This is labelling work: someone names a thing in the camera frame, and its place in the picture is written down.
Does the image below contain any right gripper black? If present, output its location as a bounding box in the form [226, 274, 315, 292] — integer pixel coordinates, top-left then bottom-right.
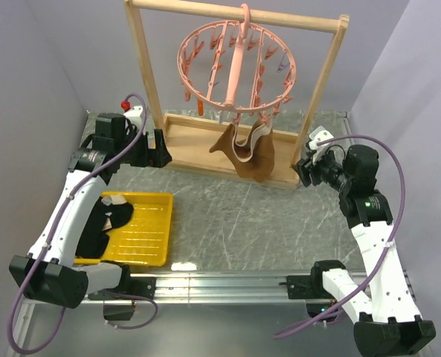
[292, 147, 353, 193]

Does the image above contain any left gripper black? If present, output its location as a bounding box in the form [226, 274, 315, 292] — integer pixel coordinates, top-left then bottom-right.
[115, 128, 172, 168]

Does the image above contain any brown underwear beige waistband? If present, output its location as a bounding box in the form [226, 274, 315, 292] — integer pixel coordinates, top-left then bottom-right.
[209, 120, 275, 183]

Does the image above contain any pink round clip hanger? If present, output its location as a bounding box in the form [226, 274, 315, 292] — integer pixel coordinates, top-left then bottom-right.
[176, 4, 296, 125]

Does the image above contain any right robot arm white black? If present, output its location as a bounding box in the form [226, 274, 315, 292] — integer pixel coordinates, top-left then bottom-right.
[296, 145, 437, 356]

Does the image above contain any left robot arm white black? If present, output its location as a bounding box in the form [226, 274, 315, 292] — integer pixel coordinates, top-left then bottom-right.
[9, 106, 172, 309]

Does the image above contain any black underwear in tray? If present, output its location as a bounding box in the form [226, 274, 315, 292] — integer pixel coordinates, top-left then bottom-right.
[75, 196, 134, 259]

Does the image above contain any yellow plastic tray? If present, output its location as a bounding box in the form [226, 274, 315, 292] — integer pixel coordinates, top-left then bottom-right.
[74, 192, 173, 266]

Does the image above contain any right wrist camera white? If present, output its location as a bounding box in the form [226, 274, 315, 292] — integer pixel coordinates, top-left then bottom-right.
[306, 126, 334, 164]

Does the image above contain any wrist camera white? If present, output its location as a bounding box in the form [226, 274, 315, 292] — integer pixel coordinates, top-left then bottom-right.
[120, 100, 145, 131]
[306, 126, 334, 164]

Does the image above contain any wooden hanging rack frame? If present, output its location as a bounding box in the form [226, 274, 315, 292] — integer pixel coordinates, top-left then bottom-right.
[124, 1, 350, 189]

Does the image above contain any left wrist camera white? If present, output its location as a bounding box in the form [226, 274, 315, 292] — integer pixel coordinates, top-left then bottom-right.
[120, 100, 145, 131]

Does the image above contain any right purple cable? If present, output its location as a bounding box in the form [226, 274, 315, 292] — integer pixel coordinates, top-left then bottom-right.
[273, 134, 406, 340]

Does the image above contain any purple cable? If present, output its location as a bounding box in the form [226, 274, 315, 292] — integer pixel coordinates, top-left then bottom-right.
[6, 92, 158, 354]
[273, 134, 406, 340]

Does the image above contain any aluminium rail frame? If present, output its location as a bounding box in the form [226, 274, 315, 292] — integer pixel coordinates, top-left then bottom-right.
[4, 109, 434, 357]

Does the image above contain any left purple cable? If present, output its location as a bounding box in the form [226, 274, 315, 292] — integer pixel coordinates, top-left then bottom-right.
[6, 92, 158, 354]

